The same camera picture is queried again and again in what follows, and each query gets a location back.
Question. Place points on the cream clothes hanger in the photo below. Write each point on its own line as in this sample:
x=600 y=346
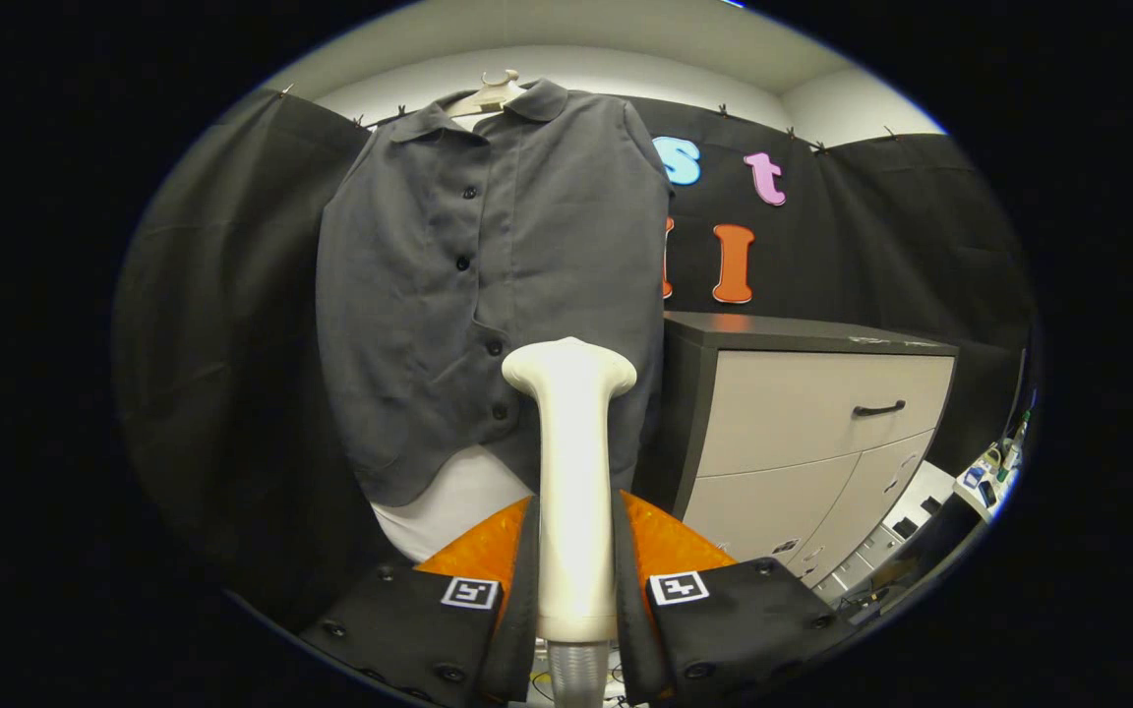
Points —
x=490 y=96

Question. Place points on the white garment steamer wand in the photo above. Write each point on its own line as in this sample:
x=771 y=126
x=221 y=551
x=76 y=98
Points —
x=574 y=492

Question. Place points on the grey button-up shirt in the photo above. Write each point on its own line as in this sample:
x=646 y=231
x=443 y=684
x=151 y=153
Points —
x=409 y=295

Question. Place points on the grey and beige cabinet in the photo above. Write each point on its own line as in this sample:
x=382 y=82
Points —
x=793 y=423

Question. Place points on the white low table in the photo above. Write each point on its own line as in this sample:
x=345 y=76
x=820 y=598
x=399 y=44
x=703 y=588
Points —
x=921 y=487

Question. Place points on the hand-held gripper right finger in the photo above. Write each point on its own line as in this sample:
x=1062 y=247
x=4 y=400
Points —
x=627 y=600

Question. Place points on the white dress form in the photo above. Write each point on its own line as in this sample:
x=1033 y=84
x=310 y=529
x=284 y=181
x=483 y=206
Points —
x=448 y=506

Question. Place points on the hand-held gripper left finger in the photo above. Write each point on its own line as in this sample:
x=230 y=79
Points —
x=525 y=590

